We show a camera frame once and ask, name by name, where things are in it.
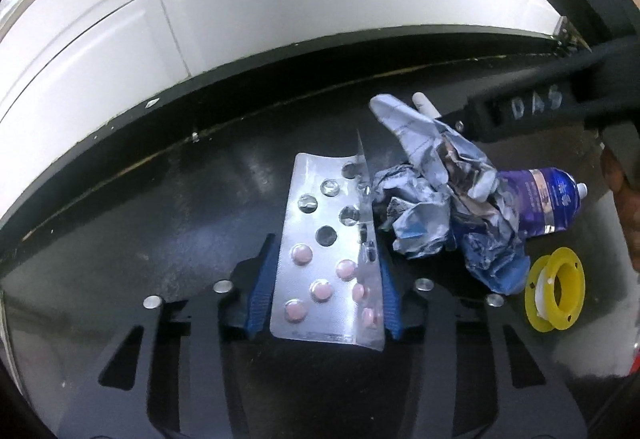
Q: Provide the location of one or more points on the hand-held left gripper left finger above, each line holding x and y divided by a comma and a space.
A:
259, 291

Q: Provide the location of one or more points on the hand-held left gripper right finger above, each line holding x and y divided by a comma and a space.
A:
392, 306

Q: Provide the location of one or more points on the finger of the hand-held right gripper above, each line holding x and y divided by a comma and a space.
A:
456, 120

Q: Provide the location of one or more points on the silver pink pill blister pack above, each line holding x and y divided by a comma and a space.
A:
320, 279

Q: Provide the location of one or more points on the blue white paper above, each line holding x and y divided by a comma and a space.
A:
450, 199

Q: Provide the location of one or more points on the person's right hand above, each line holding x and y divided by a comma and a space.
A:
617, 169

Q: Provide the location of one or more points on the purple spray bottle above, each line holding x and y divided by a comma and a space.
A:
542, 199

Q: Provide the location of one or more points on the yellow plastic spool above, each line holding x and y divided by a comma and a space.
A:
542, 304

